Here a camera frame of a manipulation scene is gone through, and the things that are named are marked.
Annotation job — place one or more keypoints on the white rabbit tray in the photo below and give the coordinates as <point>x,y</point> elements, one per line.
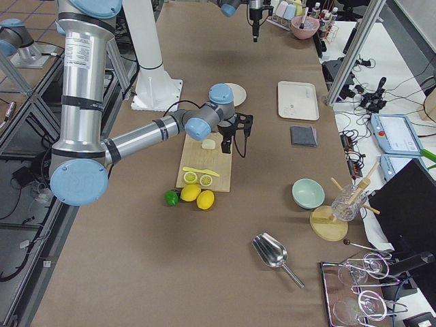
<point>297,100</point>

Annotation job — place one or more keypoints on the whole lemon upper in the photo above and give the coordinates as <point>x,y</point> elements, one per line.
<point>190,192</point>

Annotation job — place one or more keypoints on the green lime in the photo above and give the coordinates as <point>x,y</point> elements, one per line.
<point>171,197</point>

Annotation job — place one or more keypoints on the copper wire bottle basket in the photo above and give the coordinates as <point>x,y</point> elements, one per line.
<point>326,15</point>

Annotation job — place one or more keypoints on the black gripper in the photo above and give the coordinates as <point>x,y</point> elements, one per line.
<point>225,131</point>
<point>253,13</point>

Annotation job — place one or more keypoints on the wooden cup tree stand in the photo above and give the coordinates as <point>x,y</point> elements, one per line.
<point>329,228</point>

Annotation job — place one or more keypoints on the blue teach pendant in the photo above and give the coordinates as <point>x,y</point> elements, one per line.
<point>395,134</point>
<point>391,164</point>

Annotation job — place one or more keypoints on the wooden cutting board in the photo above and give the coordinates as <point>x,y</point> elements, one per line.
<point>195,156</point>

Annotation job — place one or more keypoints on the whole lemon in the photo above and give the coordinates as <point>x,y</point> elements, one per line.
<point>190,192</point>
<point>205,199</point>

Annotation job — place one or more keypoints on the whole lemon lower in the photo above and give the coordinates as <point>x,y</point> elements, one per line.
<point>205,199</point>

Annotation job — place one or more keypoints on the black glass tray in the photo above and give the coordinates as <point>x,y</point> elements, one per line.
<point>334,291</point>

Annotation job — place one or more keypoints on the lemon half near bun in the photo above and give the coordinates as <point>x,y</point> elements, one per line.
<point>190,178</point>

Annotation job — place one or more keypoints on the clear patterned glass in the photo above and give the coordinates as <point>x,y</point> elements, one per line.
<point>348,203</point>

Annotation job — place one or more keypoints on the white cup rack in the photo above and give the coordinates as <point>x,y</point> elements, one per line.
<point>284,12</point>

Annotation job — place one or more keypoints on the metal black-tipped scoop handle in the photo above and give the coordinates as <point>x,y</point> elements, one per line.
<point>303,18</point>

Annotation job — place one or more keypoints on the yellow plastic knife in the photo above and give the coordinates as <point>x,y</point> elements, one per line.
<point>201,171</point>

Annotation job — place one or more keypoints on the blue teach pendant upper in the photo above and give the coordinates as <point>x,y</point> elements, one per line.
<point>395,134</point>

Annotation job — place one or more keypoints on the pink bowl with ice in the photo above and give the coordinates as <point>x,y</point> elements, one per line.
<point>311,26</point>

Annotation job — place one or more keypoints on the round white plate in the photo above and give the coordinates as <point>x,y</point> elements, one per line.
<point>239,93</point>

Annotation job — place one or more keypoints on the grey folded cloth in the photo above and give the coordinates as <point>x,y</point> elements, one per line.
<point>303,135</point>

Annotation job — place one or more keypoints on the lemon half near edge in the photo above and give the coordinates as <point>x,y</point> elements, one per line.
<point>206,180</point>

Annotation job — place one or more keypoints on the aluminium frame post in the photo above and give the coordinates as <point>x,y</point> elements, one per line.
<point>362,33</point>

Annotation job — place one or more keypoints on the mint green bowl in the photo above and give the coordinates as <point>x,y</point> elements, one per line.
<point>308,193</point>

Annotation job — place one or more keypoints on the wine glass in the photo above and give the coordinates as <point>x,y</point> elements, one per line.
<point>362,310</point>
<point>356,271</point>

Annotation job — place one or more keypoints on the blue teach pendant lower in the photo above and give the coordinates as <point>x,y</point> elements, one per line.
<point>391,164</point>

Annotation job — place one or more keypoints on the black monitor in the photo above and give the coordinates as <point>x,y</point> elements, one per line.
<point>407,209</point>

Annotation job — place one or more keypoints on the wine glass lower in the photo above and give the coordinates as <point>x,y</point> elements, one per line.
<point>362,310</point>

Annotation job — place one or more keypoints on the metal scoop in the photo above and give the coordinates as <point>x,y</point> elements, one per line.
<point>274,255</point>

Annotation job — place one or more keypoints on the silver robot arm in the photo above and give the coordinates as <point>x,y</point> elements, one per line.
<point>80,157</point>
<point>229,7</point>

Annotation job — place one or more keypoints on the wine glass upper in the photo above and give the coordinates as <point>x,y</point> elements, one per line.
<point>356,271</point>

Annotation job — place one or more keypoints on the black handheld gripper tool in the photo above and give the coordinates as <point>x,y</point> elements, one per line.
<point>373,102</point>

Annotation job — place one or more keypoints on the white camera pole base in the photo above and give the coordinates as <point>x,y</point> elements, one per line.
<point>155,88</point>

